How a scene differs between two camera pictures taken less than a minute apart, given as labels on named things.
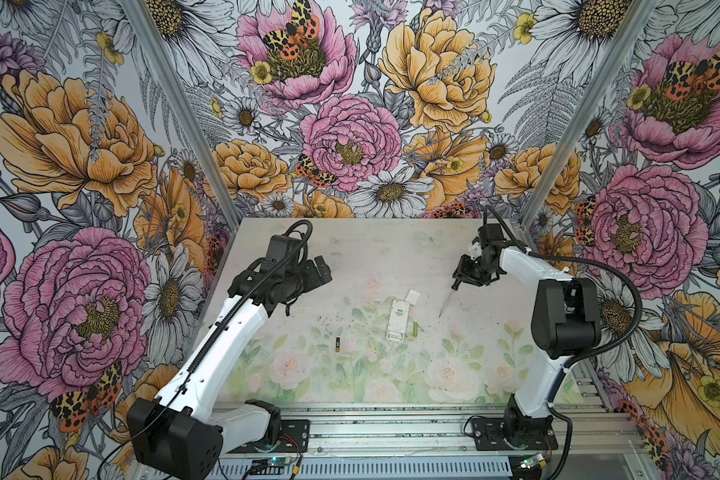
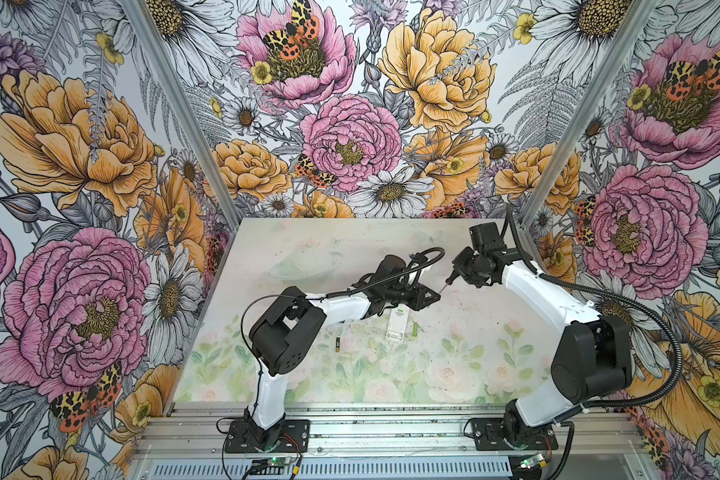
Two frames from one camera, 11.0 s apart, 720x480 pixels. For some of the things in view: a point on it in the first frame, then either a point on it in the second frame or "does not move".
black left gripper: x=314 y=279 -> x=420 y=297
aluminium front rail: x=433 y=430 does not move
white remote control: x=398 y=320 does not move
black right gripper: x=463 y=271 does not move
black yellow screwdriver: x=454 y=287 -> x=448 y=281
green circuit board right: x=531 y=461 does not move
